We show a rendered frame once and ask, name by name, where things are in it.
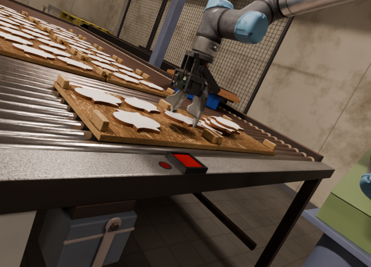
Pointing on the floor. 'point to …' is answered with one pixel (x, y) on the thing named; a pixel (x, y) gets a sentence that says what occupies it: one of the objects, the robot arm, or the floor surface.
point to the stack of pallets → (79, 21)
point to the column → (333, 247)
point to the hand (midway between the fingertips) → (184, 119)
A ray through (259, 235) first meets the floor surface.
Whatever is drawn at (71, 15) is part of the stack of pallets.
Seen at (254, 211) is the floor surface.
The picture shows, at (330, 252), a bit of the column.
